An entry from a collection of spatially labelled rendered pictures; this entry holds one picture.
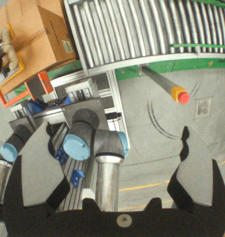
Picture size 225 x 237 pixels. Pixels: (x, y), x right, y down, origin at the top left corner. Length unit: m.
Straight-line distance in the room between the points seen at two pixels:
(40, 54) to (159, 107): 1.65
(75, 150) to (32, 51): 0.61
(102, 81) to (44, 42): 0.88
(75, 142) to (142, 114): 1.50
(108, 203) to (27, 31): 0.92
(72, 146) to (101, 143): 0.11
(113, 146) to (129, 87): 1.28
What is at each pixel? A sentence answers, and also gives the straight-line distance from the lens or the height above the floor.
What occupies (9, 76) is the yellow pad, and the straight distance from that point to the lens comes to 0.77.
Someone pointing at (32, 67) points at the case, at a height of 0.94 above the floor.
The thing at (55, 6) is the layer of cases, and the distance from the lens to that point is 1.25.
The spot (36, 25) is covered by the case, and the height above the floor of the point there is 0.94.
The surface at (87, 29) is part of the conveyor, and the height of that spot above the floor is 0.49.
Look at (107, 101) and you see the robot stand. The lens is 1.50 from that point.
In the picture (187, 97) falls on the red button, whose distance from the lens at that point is 0.70.
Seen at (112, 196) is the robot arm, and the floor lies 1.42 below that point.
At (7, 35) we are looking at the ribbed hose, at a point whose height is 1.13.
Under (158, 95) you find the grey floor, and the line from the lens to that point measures 1.80.
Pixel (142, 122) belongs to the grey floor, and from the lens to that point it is 1.94.
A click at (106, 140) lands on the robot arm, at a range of 0.47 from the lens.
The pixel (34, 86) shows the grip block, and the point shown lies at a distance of 0.49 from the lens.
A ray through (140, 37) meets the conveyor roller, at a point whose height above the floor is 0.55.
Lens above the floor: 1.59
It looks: 59 degrees down
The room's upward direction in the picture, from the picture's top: 177 degrees counter-clockwise
